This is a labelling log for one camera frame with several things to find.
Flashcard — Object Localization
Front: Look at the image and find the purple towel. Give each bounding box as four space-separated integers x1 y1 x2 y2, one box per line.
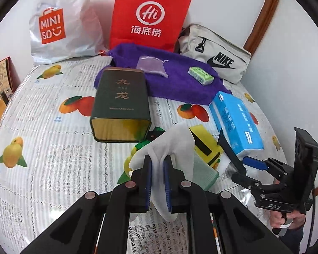
94 43 232 106

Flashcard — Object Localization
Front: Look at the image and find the fruit print tablecloth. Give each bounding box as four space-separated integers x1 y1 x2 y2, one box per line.
0 58 284 254

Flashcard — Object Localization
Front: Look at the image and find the red paper bag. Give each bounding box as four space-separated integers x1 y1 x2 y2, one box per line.
109 0 194 53

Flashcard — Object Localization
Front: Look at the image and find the brown printed box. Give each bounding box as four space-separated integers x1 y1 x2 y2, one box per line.
0 56 15 101

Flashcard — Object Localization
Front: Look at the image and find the green snack packet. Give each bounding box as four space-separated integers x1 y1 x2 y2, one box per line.
134 141 150 152

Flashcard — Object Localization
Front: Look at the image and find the light green folded cloth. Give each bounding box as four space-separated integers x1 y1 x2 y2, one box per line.
187 153 220 191

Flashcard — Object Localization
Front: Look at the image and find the crumpled white tissue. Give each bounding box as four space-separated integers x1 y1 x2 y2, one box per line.
217 159 245 191

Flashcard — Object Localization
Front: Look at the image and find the person's right hand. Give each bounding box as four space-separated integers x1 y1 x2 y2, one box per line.
269 211 307 230

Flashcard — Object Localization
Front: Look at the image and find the small green box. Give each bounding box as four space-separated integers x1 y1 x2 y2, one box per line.
188 67 215 85

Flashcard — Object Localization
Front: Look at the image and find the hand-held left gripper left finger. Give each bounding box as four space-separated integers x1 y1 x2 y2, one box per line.
20 155 152 254

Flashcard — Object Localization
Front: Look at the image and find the dark green tin box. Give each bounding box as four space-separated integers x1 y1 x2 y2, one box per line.
89 68 152 143

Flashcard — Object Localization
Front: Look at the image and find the beige waist bag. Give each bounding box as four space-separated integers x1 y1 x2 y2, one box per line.
178 24 252 84

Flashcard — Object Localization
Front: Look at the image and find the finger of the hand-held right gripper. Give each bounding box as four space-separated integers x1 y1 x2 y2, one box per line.
218 128 263 191
242 157 293 182

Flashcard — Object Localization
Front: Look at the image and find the white plastic shopping bag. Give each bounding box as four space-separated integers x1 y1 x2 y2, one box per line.
29 0 106 65

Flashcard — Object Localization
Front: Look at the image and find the black cable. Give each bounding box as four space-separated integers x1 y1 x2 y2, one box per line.
306 190 316 249

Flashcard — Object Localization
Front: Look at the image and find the wooden door frame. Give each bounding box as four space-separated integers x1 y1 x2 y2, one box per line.
244 0 283 56

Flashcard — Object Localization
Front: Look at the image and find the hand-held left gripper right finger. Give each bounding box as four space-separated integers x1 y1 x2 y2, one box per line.
162 155 294 254

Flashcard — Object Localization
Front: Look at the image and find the blue tissue pack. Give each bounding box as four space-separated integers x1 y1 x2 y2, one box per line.
209 91 264 156

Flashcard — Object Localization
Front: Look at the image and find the yellow zip pouch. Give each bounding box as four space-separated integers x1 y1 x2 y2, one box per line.
188 124 224 170

